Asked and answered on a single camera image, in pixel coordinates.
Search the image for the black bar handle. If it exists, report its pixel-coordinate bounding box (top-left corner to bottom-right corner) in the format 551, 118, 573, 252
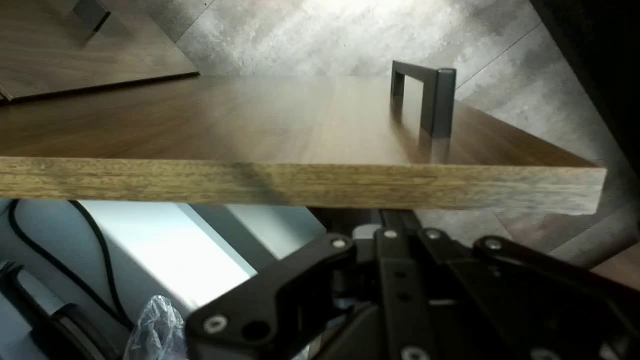
389, 57, 460, 142
69, 0, 114, 36

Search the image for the clear crinkled plastic bag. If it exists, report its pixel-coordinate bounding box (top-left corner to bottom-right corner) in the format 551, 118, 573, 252
123, 294, 189, 360

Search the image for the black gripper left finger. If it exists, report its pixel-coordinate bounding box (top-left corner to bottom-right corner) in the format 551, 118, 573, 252
184, 232, 358, 360

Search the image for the white drawer box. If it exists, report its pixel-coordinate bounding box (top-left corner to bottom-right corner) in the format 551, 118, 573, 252
0, 198, 327, 360

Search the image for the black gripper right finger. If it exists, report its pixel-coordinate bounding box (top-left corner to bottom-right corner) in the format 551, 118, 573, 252
472, 233, 640, 360

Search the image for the thin black cable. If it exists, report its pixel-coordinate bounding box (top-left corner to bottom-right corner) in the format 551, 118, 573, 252
5, 198, 136, 330

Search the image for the thick black cable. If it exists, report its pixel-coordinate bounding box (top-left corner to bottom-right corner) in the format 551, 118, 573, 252
0, 262, 128, 360

